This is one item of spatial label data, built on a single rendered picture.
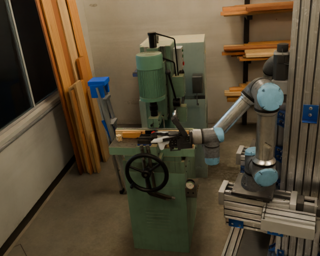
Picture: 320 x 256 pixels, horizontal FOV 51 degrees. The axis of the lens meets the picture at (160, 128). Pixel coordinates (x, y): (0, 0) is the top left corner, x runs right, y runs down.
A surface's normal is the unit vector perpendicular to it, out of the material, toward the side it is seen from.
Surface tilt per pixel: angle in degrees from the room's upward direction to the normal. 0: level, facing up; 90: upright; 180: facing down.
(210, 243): 0
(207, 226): 0
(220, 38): 90
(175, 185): 90
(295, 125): 90
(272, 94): 82
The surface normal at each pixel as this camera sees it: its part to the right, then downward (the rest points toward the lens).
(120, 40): -0.15, 0.40
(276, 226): -0.40, 0.40
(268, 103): 0.04, 0.27
